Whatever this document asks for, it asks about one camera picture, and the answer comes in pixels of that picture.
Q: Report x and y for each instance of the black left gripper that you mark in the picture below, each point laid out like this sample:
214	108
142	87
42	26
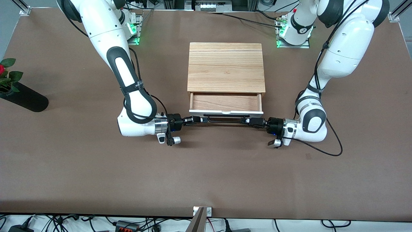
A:
276	123

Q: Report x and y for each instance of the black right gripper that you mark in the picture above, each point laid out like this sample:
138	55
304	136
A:
175	120

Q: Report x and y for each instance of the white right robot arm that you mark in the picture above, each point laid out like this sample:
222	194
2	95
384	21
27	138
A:
103	29

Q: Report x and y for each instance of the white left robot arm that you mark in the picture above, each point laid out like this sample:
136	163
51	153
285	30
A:
347	42

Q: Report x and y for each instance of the light wooden drawer cabinet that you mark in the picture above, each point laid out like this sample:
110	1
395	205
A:
225	64

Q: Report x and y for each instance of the small square tape patch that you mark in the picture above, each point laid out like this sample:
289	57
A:
308	156

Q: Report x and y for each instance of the white power strip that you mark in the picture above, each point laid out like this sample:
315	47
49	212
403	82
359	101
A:
209	5

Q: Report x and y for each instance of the black box with orange connectors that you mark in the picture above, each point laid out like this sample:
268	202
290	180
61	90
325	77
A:
127	226

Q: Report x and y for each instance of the black cylindrical vase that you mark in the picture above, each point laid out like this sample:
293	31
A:
29	100

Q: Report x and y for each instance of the red artificial rose with leaves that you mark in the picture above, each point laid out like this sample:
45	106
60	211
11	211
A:
13	76

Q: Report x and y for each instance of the black power adapter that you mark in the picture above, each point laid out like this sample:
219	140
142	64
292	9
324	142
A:
19	228

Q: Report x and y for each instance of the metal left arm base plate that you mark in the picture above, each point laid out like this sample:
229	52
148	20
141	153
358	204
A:
305	46

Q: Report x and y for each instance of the small metal edge bracket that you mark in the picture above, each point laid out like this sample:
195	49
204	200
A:
208	211

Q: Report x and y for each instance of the slanted camera mount beam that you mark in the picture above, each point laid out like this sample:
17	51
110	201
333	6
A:
198	222

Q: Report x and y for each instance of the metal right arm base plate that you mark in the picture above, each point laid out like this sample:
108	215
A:
140	29

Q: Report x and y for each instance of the aluminium frame corner post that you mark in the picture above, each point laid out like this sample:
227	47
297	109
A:
24	10
394	15

